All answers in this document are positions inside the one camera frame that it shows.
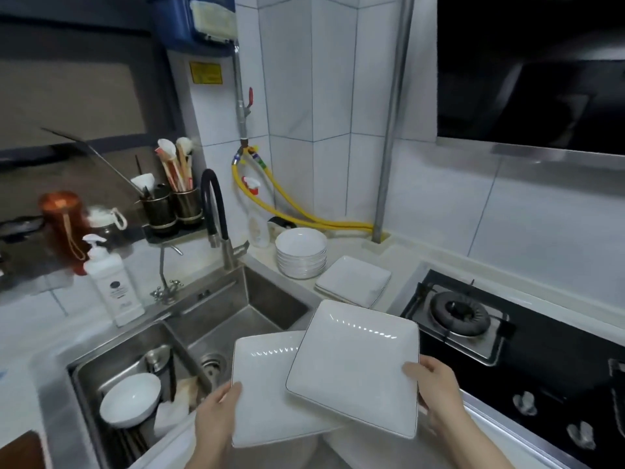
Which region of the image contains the white round bowl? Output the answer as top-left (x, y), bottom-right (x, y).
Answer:
top-left (99, 373), bottom-right (162, 430)

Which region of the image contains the black gas burner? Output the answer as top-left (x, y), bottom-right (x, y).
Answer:
top-left (430, 290), bottom-right (492, 337)

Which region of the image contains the copper red flask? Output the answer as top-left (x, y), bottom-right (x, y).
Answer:
top-left (39, 191), bottom-right (92, 276)

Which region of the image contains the black utensil holder tray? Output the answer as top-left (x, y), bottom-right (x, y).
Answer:
top-left (143, 223), bottom-right (208, 246)

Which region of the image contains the black range hood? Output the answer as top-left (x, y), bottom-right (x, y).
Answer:
top-left (436, 0), bottom-right (625, 170)

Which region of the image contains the white square plate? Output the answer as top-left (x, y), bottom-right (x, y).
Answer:
top-left (230, 330), bottom-right (353, 449)
top-left (314, 255), bottom-right (393, 309)
top-left (285, 299), bottom-right (421, 440)

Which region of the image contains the black glass gas stove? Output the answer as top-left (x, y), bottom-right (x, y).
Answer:
top-left (400, 268), bottom-right (625, 469)

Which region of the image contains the dark metal utensil holder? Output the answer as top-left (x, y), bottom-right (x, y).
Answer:
top-left (172, 188), bottom-right (204, 226)
top-left (141, 188), bottom-right (178, 236)

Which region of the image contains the yellow warning sticker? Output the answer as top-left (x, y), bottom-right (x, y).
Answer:
top-left (189, 62), bottom-right (223, 85)

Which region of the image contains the stainless steel double sink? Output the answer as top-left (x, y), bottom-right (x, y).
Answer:
top-left (36, 254), bottom-right (324, 469)

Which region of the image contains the silver stove knob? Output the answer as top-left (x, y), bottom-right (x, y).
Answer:
top-left (566, 421), bottom-right (597, 452)
top-left (512, 391), bottom-right (538, 417)

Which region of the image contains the white pump soap bottle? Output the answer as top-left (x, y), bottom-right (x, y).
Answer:
top-left (82, 234), bottom-right (146, 328)

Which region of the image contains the small chrome tap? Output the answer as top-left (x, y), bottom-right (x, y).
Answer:
top-left (149, 243), bottom-right (185, 305)

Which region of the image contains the person's left forearm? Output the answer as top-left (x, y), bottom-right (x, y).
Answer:
top-left (185, 434), bottom-right (231, 469)

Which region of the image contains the stack of white bowls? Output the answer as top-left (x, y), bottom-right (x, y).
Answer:
top-left (275, 227), bottom-right (328, 280)

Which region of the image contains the grey vertical metal pipe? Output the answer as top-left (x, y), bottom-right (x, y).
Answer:
top-left (371, 0), bottom-right (417, 244)

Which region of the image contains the person's left hand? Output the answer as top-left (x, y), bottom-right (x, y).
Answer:
top-left (194, 382), bottom-right (243, 452)

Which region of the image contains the blue wall appliance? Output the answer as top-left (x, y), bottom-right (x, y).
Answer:
top-left (146, 0), bottom-right (238, 58)

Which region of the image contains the long metal ladle handle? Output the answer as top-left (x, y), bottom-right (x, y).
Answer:
top-left (41, 127), bottom-right (143, 197)

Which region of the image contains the white spray bottle red trigger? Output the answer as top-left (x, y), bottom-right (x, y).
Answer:
top-left (242, 177), bottom-right (272, 249)

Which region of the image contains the person's right hand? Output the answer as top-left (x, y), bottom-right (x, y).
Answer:
top-left (402, 355), bottom-right (467, 425)

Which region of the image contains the grey pipe with red valve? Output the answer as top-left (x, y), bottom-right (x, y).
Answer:
top-left (231, 41), bottom-right (256, 166)

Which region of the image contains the brown wooden cutting board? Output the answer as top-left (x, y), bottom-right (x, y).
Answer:
top-left (0, 431), bottom-right (47, 469)

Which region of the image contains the yellow gas hose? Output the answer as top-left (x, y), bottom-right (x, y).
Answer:
top-left (246, 146), bottom-right (376, 229)
top-left (232, 156), bottom-right (376, 233)

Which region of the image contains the glass jar with white lid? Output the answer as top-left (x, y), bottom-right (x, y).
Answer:
top-left (87, 206), bottom-right (129, 252)

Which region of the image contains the stainless steel cup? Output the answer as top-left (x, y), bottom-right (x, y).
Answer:
top-left (145, 345), bottom-right (177, 403)

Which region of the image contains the black and white cup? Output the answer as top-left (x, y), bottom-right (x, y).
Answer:
top-left (267, 216), bottom-right (298, 245)

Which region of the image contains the person's right forearm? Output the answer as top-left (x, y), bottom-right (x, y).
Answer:
top-left (430, 407), bottom-right (516, 469)

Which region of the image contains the white dish cloth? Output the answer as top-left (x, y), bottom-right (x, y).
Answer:
top-left (153, 377), bottom-right (200, 439)

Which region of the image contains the metal sink drain strainer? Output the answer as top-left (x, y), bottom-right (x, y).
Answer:
top-left (200, 353), bottom-right (229, 386)

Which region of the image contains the black hose kitchen faucet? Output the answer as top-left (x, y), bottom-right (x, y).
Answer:
top-left (201, 169), bottom-right (251, 270)

